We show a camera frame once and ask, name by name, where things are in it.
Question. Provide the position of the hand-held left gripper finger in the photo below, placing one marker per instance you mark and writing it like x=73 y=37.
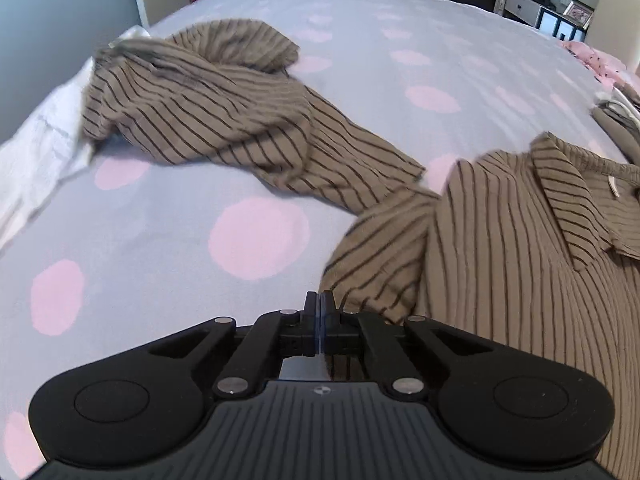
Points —
x=315 y=322
x=327 y=330

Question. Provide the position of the tan striped shirt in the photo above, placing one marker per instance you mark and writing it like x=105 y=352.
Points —
x=500 y=285

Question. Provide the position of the tan striped pants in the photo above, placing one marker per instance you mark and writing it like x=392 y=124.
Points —
x=225 y=110

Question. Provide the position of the grey pink-dotted bedspread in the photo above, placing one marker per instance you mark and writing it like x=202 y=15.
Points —
x=165 y=255

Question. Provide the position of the white cloth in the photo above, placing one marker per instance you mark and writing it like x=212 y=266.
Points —
x=40 y=150

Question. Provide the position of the taupe folded garment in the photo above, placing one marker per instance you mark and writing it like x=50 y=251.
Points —
x=620 y=135

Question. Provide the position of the light grey folded garment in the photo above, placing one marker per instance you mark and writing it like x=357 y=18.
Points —
x=622 y=102

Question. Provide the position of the white drawer cabinet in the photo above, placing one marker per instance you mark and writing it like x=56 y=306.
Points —
x=520 y=8

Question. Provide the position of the black framed storage cube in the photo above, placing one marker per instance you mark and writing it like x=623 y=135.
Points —
x=550 y=22

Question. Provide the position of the beige padded headboard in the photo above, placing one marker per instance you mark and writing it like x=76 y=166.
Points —
x=615 y=15

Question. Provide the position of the picture frame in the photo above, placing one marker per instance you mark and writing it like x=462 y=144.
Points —
x=579 y=12

